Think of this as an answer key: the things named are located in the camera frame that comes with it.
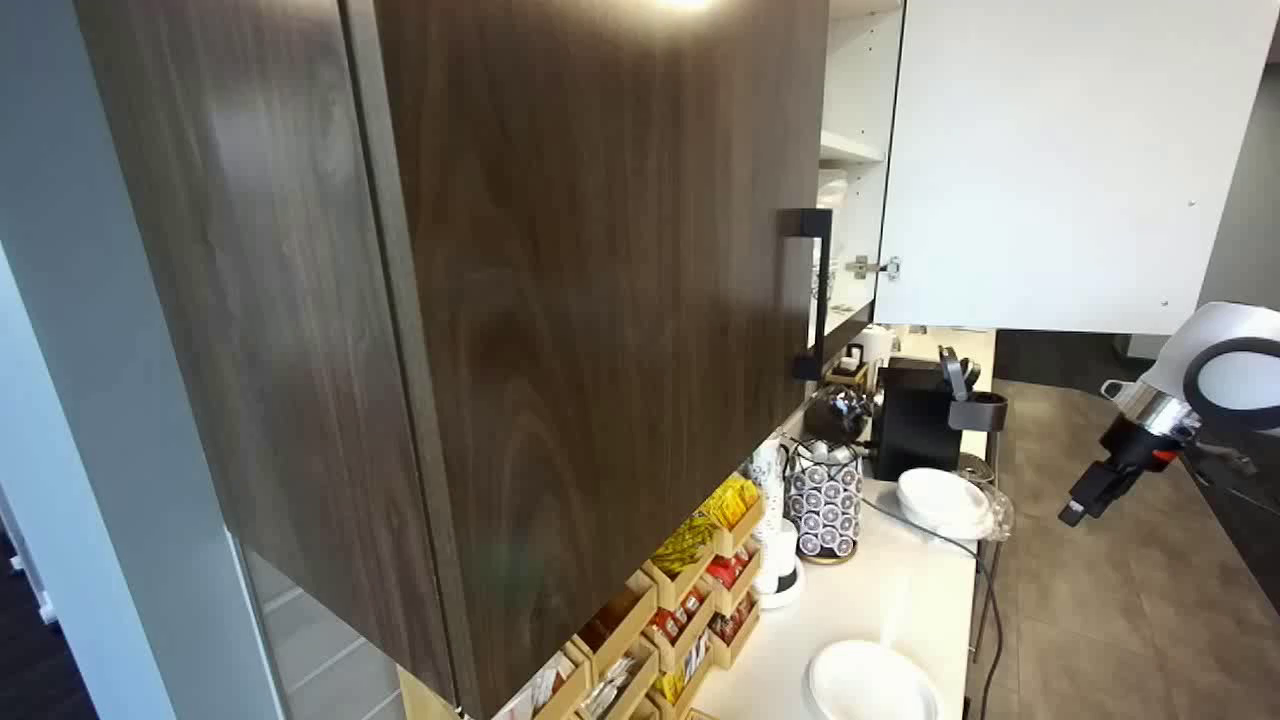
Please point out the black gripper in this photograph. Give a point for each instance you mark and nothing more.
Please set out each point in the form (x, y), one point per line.
(1126, 467)

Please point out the small white plastic plate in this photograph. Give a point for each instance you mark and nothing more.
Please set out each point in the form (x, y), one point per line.
(874, 680)

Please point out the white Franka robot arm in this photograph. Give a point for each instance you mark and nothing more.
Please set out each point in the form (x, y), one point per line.
(1204, 324)

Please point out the white plate at edge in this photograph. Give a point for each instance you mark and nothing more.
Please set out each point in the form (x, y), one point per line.
(945, 503)

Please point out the white cup lid stack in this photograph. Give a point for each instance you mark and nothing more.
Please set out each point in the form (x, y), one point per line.
(777, 555)

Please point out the white cupboard door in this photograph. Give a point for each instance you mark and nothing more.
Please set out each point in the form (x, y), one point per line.
(1065, 162)

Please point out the black coffee machine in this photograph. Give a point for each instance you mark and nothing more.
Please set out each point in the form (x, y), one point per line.
(912, 414)

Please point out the patterned coffee pod carousel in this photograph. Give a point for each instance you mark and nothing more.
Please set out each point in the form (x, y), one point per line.
(826, 506)

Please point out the round glass jar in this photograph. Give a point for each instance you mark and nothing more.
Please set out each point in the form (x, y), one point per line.
(837, 417)

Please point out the silver door hinge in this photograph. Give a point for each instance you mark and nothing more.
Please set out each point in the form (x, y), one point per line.
(874, 265)

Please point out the wooden tea organizer rack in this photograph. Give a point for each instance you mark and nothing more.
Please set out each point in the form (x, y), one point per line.
(692, 585)

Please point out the wooden glass-lid tea box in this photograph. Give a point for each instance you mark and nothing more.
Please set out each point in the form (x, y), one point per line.
(541, 695)

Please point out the dark wood wall cupboard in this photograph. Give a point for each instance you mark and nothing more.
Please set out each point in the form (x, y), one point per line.
(562, 265)

